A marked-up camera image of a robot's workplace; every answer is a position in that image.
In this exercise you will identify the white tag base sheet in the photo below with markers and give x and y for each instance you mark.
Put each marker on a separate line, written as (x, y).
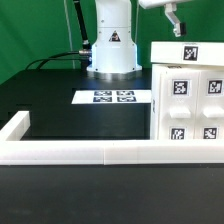
(111, 96)

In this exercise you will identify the white cabinet door panel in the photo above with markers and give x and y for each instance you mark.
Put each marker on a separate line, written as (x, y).
(210, 106)

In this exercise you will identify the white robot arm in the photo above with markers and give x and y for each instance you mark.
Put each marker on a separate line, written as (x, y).
(114, 53)

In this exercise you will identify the white U-shaped obstacle wall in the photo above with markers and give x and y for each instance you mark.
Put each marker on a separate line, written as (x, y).
(15, 151)

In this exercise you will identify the white cabinet body box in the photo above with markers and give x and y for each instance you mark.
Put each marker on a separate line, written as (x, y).
(158, 72)

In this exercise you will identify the white cabinet top with knob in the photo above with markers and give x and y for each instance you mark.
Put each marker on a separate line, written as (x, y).
(191, 53)

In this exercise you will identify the green backdrop curtain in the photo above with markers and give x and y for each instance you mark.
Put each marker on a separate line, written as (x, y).
(36, 29)

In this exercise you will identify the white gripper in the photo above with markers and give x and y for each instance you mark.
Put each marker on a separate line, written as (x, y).
(170, 7)

